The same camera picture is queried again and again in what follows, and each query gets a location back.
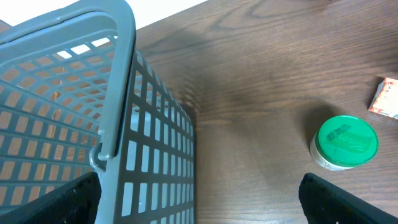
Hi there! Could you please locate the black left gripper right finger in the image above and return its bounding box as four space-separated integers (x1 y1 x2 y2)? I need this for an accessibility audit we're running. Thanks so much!
298 173 397 224

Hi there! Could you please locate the green lid white jar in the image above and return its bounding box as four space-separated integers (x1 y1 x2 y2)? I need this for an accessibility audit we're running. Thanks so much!
309 115 379 171

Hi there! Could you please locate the grey plastic mesh basket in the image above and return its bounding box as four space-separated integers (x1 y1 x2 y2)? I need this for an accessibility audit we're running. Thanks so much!
1 1 196 224

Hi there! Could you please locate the orange small carton box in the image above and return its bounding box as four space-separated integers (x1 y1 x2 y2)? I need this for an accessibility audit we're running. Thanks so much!
368 78 398 119

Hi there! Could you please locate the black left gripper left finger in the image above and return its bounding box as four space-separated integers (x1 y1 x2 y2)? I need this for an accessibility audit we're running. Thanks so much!
1 172 101 224

